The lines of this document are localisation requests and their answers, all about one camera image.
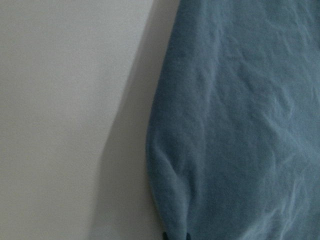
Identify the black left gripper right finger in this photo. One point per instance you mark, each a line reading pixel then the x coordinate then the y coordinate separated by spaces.
pixel 188 236

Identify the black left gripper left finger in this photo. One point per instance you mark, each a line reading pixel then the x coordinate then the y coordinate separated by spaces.
pixel 164 236

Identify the black graphic t-shirt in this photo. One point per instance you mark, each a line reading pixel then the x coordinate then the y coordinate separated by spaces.
pixel 233 141

